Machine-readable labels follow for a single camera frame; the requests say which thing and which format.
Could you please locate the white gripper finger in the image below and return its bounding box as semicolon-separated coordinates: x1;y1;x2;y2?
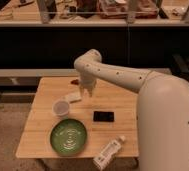
88;89;94;97

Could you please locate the white sponge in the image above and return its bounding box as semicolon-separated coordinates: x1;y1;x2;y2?
64;92;81;103

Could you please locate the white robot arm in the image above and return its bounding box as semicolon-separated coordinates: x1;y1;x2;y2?
74;49;189;171

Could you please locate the white ceramic cup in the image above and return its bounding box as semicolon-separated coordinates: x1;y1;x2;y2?
52;100;70;117

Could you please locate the dark red oblong object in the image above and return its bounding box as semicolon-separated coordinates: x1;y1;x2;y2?
71;79;79;85

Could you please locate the black rectangular block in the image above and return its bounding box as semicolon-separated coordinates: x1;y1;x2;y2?
93;111;114;122

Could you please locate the wooden table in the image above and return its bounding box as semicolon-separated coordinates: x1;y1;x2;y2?
15;76;146;171

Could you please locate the green plate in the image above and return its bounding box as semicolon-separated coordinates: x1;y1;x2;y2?
50;119;87;157

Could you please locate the white plastic bottle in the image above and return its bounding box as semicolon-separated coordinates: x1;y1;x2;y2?
93;135;126;171

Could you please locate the background workbench shelf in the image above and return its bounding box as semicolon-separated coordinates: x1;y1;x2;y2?
0;0;189;27

